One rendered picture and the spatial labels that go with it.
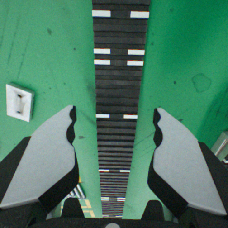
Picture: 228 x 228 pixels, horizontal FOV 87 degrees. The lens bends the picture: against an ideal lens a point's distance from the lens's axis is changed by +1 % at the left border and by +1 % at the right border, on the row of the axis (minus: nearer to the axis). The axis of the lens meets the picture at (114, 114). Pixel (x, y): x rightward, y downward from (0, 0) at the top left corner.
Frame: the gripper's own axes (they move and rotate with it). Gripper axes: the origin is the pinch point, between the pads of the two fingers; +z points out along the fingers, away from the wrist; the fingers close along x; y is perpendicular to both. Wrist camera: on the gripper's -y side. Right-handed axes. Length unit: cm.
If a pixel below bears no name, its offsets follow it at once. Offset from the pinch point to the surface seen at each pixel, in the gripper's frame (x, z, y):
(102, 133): -1.5, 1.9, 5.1
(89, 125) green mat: -3.8, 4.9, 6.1
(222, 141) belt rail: 17.3, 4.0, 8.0
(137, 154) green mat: 4.5, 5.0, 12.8
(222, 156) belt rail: 17.3, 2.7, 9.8
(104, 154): -1.2, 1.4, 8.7
